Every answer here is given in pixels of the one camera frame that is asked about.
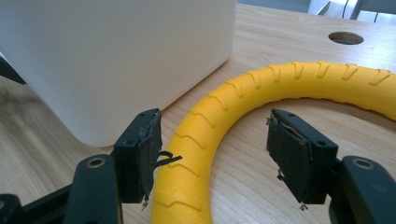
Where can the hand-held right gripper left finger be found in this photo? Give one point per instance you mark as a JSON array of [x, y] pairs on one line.
[[134, 161]]

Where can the metal stand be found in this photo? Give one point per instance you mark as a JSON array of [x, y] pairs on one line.
[[358, 7]]

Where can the white plastic box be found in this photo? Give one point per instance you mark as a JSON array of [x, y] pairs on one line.
[[118, 59]]

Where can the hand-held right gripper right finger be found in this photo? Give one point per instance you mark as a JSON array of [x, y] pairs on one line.
[[299, 155]]

